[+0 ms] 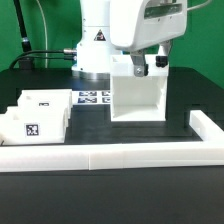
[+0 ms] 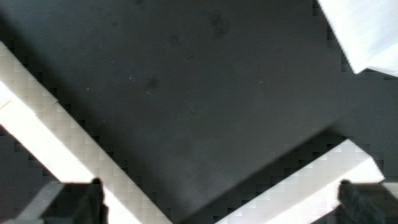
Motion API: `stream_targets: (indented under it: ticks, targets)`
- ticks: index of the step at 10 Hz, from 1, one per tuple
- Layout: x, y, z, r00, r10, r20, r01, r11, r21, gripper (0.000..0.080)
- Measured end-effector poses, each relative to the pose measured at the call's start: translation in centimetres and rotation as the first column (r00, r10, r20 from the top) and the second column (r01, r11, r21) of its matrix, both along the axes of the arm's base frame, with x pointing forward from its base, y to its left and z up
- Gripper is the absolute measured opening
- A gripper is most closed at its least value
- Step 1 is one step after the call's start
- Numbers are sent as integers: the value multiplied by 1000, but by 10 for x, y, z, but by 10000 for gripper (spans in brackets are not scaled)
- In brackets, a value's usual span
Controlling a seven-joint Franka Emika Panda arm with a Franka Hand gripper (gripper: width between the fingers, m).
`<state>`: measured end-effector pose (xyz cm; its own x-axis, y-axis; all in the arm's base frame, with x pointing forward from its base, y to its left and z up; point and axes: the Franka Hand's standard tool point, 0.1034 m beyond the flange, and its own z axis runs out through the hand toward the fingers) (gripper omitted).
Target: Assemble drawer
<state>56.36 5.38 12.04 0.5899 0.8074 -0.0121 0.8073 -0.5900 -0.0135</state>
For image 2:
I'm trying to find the white plastic border frame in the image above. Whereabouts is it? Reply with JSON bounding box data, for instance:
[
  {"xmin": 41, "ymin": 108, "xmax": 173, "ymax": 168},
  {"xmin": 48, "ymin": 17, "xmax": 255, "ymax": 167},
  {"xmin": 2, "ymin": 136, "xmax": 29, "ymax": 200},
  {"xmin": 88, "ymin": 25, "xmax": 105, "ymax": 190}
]
[{"xmin": 0, "ymin": 43, "xmax": 398, "ymax": 224}]

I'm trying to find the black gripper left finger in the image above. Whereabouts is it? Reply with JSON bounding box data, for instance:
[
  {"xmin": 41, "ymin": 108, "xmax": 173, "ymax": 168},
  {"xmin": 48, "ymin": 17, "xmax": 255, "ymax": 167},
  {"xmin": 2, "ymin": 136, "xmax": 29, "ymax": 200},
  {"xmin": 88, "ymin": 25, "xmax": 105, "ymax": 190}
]
[{"xmin": 11, "ymin": 178, "xmax": 109, "ymax": 224}]

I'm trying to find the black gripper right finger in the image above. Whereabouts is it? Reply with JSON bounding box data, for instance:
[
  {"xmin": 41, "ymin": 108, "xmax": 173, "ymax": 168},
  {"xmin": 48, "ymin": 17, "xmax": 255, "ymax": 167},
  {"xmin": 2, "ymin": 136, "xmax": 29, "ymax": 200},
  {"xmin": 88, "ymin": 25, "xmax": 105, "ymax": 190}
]
[{"xmin": 338, "ymin": 180, "xmax": 398, "ymax": 224}]

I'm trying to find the white drawer cabinet housing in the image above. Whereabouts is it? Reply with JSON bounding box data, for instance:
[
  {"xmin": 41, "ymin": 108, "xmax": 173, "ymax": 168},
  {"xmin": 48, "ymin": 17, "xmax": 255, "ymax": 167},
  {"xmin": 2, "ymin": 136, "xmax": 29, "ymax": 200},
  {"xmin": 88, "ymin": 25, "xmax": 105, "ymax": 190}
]
[{"xmin": 319, "ymin": 0, "xmax": 398, "ymax": 77}]

